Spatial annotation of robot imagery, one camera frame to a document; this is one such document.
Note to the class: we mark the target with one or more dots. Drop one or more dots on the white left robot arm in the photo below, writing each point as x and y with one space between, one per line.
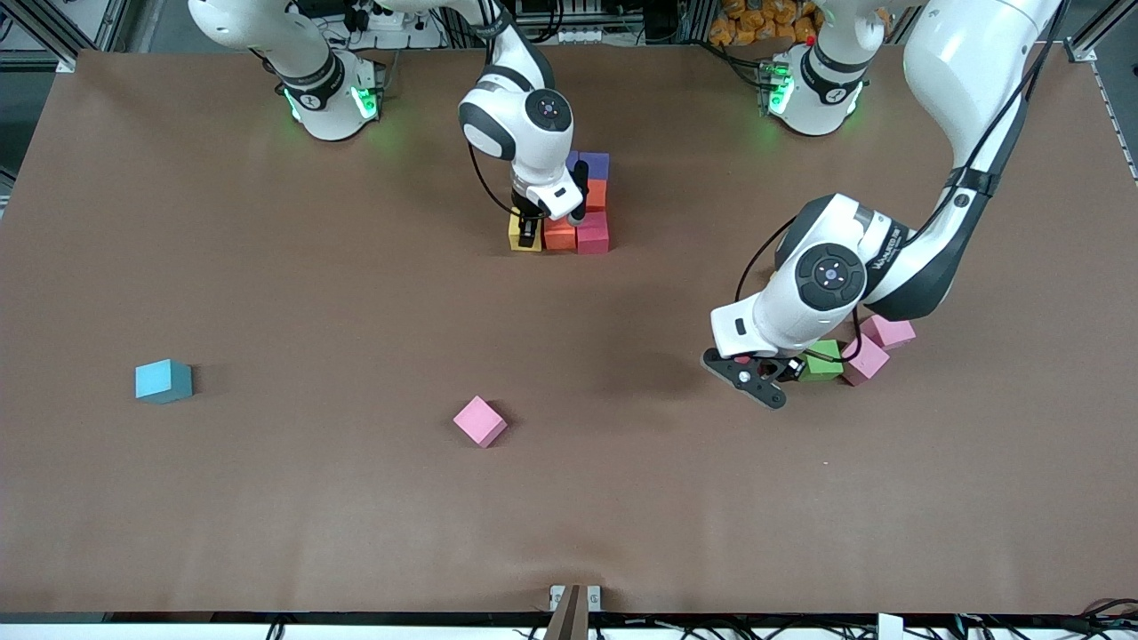
969 53

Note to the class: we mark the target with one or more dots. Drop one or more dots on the orange foam cube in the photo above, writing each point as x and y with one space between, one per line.
597 196
560 236

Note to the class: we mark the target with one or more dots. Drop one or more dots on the white tag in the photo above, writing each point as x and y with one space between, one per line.
889 628

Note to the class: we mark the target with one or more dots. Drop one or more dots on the metal mounting bracket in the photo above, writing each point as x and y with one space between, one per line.
593 600

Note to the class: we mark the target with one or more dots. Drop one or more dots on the brown table cover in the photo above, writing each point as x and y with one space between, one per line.
569 516

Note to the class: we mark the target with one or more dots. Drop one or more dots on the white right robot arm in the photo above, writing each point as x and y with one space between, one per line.
316 80

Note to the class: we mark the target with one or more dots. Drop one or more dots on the white power strip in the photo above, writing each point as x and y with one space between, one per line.
578 27
387 20

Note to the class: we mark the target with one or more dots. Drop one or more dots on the green foam cube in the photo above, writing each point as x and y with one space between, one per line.
825 364

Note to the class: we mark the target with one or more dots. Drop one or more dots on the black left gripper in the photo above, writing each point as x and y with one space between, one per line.
790 364

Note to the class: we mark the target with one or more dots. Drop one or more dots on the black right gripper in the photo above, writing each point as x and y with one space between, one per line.
530 226

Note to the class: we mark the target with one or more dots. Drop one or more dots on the yellow foam cube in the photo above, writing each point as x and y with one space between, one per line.
514 233

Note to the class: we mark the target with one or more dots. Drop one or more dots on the aluminium frame profile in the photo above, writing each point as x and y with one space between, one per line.
55 49
1078 51

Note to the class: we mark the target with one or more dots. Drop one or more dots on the cyan foam cube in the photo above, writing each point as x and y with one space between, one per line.
163 380

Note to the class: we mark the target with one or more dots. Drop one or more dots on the orange items bag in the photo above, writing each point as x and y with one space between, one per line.
756 20

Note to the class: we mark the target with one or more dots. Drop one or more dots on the pink foam cube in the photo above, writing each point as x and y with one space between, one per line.
480 421
892 332
867 360

